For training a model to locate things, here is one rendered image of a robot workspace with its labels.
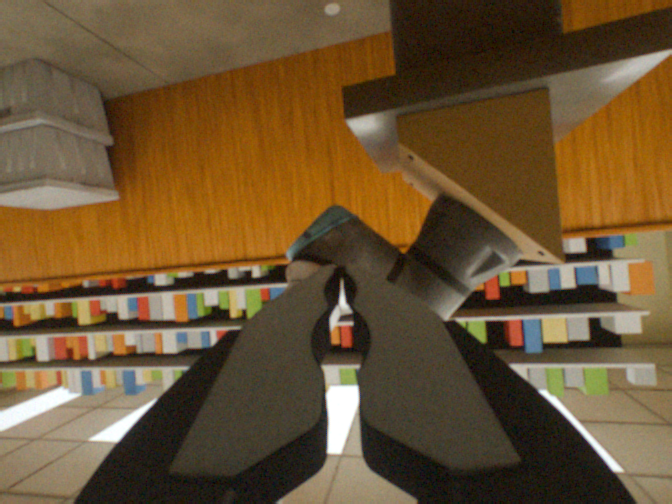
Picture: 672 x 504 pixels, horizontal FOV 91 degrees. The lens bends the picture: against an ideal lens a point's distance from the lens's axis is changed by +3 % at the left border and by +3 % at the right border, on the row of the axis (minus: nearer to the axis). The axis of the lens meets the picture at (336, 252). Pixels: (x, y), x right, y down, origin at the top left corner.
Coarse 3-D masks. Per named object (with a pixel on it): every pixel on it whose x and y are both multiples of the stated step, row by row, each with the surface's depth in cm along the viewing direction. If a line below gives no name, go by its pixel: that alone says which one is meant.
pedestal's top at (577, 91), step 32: (576, 32) 32; (608, 32) 32; (640, 32) 31; (448, 64) 36; (480, 64) 35; (512, 64) 34; (544, 64) 33; (576, 64) 33; (608, 64) 32; (640, 64) 33; (352, 96) 39; (384, 96) 38; (416, 96) 37; (448, 96) 36; (480, 96) 36; (576, 96) 39; (608, 96) 40; (352, 128) 42; (384, 128) 43; (384, 160) 59
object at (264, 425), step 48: (336, 288) 12; (240, 336) 9; (288, 336) 9; (240, 384) 7; (288, 384) 7; (192, 432) 7; (240, 432) 6; (288, 432) 6; (240, 480) 6; (288, 480) 7
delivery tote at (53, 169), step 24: (0, 144) 170; (24, 144) 166; (48, 144) 164; (72, 144) 176; (96, 144) 190; (0, 168) 169; (24, 168) 165; (48, 168) 162; (72, 168) 173; (96, 168) 187; (0, 192) 166; (24, 192) 165; (48, 192) 171; (72, 192) 175; (96, 192) 183
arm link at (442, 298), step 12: (396, 264) 47; (408, 264) 48; (420, 264) 47; (396, 276) 47; (408, 276) 47; (420, 276) 47; (432, 276) 46; (408, 288) 47; (420, 288) 47; (432, 288) 46; (444, 288) 46; (432, 300) 47; (444, 300) 47; (456, 300) 47; (444, 312) 48
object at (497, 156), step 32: (512, 96) 37; (544, 96) 36; (416, 128) 39; (448, 128) 38; (480, 128) 37; (512, 128) 37; (544, 128) 36; (416, 160) 41; (448, 160) 38; (480, 160) 37; (512, 160) 37; (544, 160) 36; (448, 192) 45; (480, 192) 38; (512, 192) 37; (544, 192) 36; (512, 224) 37; (544, 224) 36; (544, 256) 39
